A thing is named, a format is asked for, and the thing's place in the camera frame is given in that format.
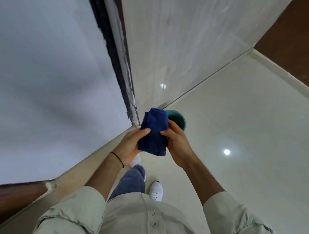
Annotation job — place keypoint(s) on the brown wooden door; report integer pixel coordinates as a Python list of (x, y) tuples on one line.
[(288, 36), (17, 199)]

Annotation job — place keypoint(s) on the green plastic bucket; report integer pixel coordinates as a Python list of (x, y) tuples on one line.
[(178, 119)]

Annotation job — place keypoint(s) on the dark door frame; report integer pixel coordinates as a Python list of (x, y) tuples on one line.
[(115, 62)]

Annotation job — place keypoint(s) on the person's right hand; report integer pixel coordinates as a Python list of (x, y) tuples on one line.
[(179, 147)]

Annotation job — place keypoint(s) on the person's left thumb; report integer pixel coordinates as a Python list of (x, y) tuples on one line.
[(143, 131)]

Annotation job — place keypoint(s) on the person's right thumb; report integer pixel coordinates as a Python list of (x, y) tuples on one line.
[(167, 133)]

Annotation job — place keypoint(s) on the person's right forearm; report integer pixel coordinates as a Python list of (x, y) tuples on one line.
[(204, 179)]

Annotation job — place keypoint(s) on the white sneaker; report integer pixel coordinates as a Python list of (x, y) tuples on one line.
[(156, 191), (136, 160)]

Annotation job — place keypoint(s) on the blue trousers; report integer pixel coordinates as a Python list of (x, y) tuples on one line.
[(130, 181)]

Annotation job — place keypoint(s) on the black wrist band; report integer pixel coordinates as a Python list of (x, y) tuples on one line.
[(117, 159)]

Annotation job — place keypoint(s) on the pale grey button shirt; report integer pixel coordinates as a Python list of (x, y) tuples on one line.
[(135, 214)]

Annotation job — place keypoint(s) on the dark blue cloth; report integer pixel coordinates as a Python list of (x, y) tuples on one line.
[(154, 132)]

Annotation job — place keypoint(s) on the person's left hand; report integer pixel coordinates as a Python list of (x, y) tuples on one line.
[(128, 147)]

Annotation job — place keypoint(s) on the person's left forearm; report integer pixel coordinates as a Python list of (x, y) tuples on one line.
[(106, 177)]

